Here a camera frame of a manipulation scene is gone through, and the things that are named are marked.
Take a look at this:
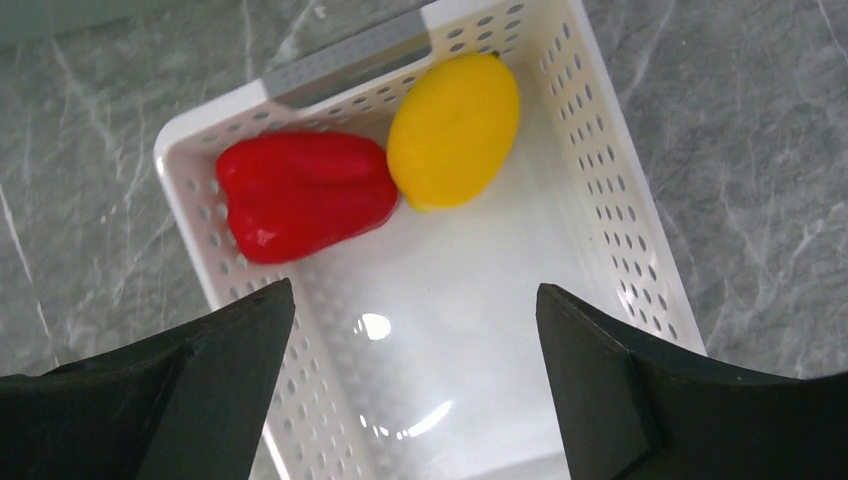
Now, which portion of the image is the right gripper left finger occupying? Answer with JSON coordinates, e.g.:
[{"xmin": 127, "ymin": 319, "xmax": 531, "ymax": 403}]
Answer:
[{"xmin": 1, "ymin": 279, "xmax": 295, "ymax": 479}]

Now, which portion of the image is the white perforated plastic basket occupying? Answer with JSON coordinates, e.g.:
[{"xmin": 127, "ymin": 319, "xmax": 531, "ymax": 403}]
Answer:
[{"xmin": 154, "ymin": 1, "xmax": 705, "ymax": 479}]

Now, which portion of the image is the yellow lemon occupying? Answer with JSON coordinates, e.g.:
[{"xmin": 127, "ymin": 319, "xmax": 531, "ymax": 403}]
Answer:
[{"xmin": 387, "ymin": 53, "xmax": 521, "ymax": 212}]

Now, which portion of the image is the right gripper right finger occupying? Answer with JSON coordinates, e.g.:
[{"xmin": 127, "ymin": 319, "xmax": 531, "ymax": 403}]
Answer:
[{"xmin": 536, "ymin": 284, "xmax": 847, "ymax": 479}]

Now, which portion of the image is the red bell pepper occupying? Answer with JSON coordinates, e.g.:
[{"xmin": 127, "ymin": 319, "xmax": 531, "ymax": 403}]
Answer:
[{"xmin": 215, "ymin": 131, "xmax": 399, "ymax": 264}]

